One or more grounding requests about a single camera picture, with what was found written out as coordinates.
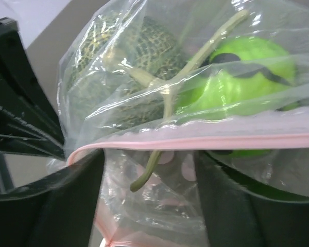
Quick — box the green fake watermelon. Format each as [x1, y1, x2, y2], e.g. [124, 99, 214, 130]
[174, 36, 299, 159]

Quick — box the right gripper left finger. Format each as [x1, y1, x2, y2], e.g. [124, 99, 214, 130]
[0, 150, 105, 246]

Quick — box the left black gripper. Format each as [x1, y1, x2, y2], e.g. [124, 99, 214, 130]
[0, 17, 65, 160]

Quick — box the clear zip top bag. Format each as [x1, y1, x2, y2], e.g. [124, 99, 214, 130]
[49, 1, 309, 246]

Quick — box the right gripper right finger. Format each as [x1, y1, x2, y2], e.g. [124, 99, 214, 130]
[194, 151, 309, 247]

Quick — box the netted green fake melon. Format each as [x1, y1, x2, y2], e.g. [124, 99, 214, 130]
[65, 10, 250, 192]

